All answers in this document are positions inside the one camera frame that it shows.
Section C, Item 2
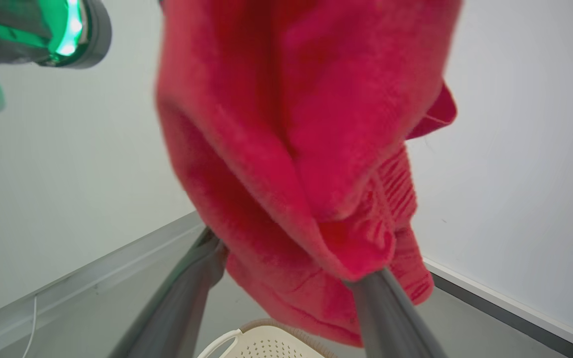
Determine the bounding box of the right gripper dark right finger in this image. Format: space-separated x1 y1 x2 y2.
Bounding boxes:
345 268 447 358

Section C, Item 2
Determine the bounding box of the white wall baseboard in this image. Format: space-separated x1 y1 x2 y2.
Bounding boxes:
422 256 573 358

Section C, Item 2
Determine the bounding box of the thin white cable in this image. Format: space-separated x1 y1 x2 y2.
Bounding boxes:
21 295 39 358

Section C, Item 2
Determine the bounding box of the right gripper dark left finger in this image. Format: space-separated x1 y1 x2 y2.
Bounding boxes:
109 227 229 358

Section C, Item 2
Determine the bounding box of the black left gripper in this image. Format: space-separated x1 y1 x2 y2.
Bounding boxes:
0 0 113 69

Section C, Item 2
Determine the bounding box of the cream perforated laundry basket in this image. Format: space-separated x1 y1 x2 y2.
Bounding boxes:
196 318 338 358

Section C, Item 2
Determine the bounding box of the red fleece garment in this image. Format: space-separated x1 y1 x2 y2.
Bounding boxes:
155 0 464 348

